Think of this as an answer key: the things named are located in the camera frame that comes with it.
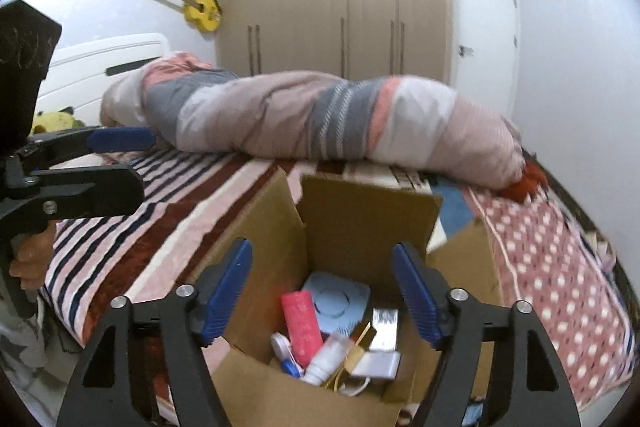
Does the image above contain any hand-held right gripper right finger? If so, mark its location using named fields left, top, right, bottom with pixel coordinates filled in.
left=391, top=242, right=582, bottom=427

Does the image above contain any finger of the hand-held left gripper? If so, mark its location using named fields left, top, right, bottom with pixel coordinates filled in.
left=22, top=127, right=157, bottom=170
left=29, top=163, right=147, bottom=221

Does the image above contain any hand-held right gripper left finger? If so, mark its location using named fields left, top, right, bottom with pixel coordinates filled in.
left=57, top=237, right=254, bottom=427

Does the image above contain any clear pink-capped bottle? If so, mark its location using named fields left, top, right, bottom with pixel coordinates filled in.
left=369, top=307, right=401, bottom=353

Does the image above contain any white contact lens case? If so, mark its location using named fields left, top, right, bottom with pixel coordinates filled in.
left=270, top=332, right=304, bottom=378

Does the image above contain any blue square case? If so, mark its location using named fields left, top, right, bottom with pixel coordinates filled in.
left=302, top=271, right=372, bottom=333

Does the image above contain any gold rectangular box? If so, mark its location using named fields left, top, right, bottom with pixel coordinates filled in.
left=345, top=322, right=379, bottom=371

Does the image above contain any white charger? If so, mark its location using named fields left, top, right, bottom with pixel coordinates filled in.
left=350, top=349, right=403, bottom=381

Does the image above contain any pink tube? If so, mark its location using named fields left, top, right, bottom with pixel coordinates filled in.
left=280, top=289, right=325, bottom=371

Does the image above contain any brown cardboard box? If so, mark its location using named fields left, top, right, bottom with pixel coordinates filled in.
left=192, top=167, right=504, bottom=427

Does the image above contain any small white bottle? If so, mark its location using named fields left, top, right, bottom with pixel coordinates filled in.
left=301, top=332, right=351, bottom=387

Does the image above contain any white cable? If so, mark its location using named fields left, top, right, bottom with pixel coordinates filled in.
left=325, top=374, right=374, bottom=398

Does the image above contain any person's left forearm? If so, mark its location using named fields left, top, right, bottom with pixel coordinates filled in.
left=0, top=292, right=52, bottom=384

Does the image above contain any person's left hand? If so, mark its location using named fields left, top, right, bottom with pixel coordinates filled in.
left=9, top=227, right=55, bottom=294

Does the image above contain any green plush toy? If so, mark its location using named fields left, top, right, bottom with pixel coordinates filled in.
left=30, top=106, right=86, bottom=138

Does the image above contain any white bed headboard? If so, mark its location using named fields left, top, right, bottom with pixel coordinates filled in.
left=35, top=32, right=169, bottom=128

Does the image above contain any blue white printed mat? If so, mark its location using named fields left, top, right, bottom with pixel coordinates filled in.
left=385, top=169, right=476, bottom=253

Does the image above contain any polka-dot blanket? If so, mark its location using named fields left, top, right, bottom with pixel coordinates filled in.
left=462, top=177, right=632, bottom=414

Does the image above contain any red plush cloth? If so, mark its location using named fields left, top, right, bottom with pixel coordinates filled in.
left=500, top=156, right=549, bottom=203

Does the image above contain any rolled striped quilt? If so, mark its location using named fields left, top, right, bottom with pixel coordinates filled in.
left=99, top=52, right=526, bottom=188

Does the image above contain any white door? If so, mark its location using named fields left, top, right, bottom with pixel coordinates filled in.
left=450, top=0, right=521, bottom=118

